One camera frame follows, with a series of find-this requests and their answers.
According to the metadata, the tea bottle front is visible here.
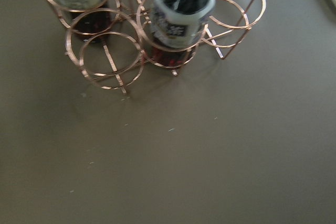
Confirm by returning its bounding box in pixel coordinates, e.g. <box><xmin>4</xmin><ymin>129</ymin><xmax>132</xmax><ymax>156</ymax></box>
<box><xmin>150</xmin><ymin>0</ymin><xmax>215</xmax><ymax>67</ymax></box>

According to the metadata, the copper wire bottle rack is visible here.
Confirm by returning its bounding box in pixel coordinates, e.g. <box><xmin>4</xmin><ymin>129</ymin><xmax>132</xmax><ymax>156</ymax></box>
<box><xmin>46</xmin><ymin>0</ymin><xmax>266</xmax><ymax>91</ymax></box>

